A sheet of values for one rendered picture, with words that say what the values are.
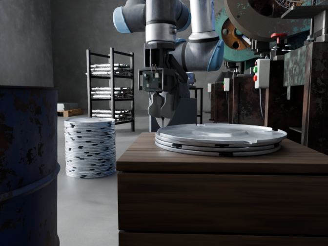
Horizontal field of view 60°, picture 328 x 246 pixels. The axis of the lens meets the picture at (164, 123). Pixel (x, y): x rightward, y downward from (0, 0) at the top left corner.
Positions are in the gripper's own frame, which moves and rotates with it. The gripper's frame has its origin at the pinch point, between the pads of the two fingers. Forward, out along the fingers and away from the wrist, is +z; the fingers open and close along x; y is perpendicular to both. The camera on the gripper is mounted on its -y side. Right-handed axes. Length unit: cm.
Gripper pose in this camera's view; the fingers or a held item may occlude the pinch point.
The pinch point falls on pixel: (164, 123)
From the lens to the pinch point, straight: 75.0
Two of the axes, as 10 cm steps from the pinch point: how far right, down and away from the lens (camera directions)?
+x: 8.8, 0.5, -4.8
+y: -4.8, 0.9, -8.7
